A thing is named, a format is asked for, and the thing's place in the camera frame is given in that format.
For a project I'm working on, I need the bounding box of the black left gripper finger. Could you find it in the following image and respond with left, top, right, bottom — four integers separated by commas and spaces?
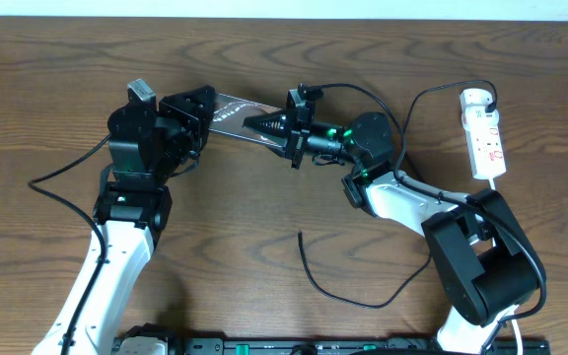
192, 122, 210, 161
159, 85, 216, 123

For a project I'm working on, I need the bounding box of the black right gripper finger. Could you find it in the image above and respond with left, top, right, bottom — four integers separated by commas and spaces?
255, 133, 287, 148
243, 110, 289, 138

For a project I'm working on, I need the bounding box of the smartphone with bronze back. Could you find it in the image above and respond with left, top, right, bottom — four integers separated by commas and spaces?
209, 94, 280, 145

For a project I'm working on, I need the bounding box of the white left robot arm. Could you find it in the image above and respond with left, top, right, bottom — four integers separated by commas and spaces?
34, 79, 216, 354

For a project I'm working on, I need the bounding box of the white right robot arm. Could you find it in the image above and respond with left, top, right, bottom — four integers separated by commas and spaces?
243, 86, 546, 354

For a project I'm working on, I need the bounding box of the white USB charger adapter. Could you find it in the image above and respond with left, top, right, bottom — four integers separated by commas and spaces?
460, 88, 496, 113

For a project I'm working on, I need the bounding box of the white power strip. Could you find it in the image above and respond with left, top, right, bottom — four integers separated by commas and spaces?
461, 106, 506, 180

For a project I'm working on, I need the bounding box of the black charging cable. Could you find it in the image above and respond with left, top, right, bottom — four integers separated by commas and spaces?
297, 79, 499, 310

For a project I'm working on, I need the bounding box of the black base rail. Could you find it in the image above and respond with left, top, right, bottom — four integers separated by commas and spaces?
110, 322, 551, 355

